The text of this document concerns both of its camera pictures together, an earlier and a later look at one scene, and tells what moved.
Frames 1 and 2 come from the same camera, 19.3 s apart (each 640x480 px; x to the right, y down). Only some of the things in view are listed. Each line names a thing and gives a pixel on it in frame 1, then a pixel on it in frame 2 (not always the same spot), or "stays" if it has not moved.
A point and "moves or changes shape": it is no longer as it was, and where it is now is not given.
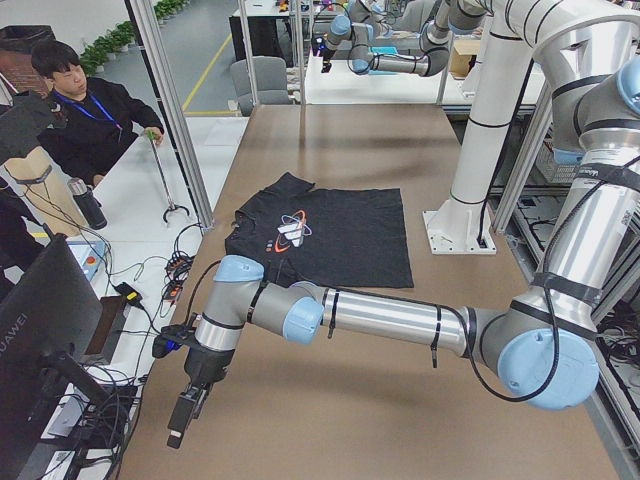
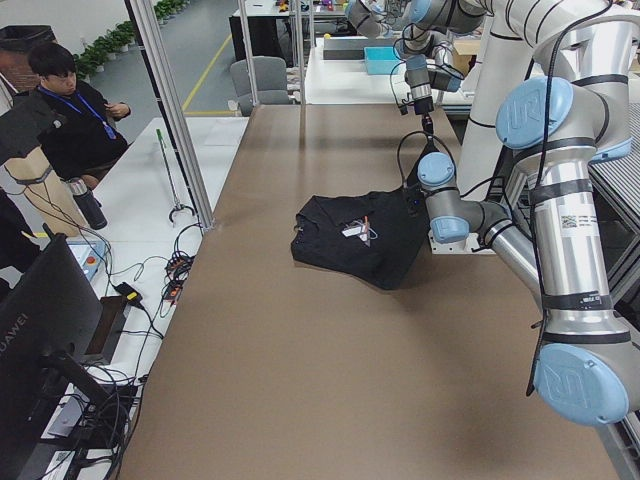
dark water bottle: x=89 y=204 stays
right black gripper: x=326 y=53 -> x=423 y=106
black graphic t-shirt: x=329 y=238 moves or changes shape
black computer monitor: x=50 y=315 stays
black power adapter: x=131 y=294 stays
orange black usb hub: x=176 y=270 stays
